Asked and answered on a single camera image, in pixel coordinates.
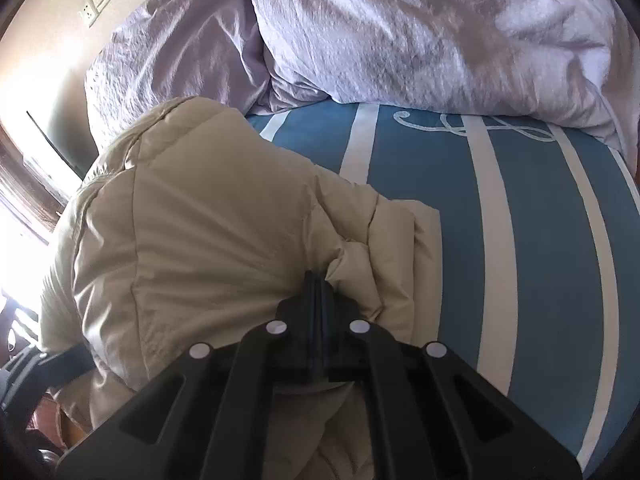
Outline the beige puffer jacket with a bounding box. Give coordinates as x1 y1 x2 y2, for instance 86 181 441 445
38 95 445 480

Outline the blue white striped bedsheet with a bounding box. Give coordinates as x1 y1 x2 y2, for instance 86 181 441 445
250 101 639 474

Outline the black flat monitor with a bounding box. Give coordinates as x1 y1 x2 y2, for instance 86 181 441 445
26 70 98 180

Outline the lavender pillow left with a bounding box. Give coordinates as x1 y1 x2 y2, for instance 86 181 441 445
83 0 276 153

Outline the lavender duvet right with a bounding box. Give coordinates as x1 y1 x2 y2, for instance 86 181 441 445
250 0 639 164

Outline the white wall power socket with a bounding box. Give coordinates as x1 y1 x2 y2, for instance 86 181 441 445
80 0 99 27

